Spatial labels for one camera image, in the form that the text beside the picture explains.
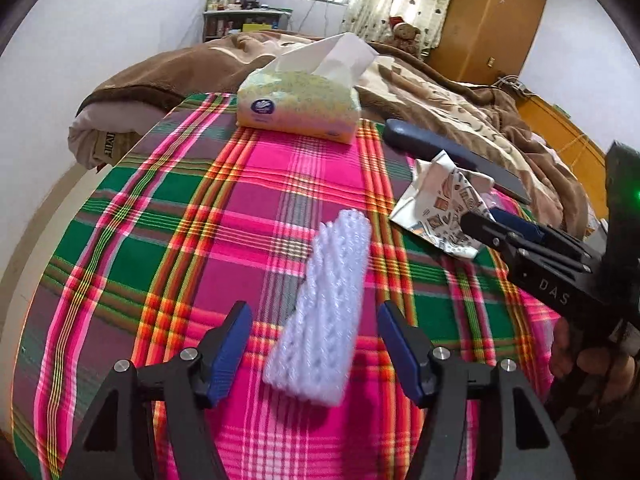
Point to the wooden headboard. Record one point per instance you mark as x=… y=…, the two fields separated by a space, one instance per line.
x=565 y=130

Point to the white foam net sleeve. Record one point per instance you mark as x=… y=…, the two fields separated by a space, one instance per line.
x=325 y=300

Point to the cluttered shelf with bottles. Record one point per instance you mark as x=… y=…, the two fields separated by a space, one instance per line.
x=250 y=15

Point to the white pillow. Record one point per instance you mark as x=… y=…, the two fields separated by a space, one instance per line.
x=95 y=130

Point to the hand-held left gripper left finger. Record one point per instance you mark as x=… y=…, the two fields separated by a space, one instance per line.
x=230 y=345

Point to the person's right hand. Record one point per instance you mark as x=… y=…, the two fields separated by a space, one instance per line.
x=595 y=362

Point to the printed paper cup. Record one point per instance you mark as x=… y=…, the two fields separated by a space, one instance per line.
x=435 y=210

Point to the person's right forearm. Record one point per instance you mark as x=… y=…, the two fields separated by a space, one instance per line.
x=600 y=435

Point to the brown patterned blanket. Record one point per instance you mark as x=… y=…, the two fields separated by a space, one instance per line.
x=165 y=70

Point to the dark blue glasses case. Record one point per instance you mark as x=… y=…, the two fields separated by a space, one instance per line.
x=425 y=140

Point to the black smartphone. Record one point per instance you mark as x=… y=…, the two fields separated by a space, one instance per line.
x=505 y=182

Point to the soft tissue pack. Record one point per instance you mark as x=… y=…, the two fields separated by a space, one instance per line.
x=295 y=105

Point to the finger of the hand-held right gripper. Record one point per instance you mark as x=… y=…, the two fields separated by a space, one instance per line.
x=490 y=232
x=522 y=225

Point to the pink green plaid cloth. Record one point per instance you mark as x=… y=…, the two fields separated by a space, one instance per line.
x=175 y=240

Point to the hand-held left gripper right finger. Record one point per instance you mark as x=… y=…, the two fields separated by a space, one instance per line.
x=400 y=350

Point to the wooden wardrobe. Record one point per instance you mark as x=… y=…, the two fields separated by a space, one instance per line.
x=490 y=15

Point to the brown teddy bear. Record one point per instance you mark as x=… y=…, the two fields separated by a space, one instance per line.
x=405 y=35

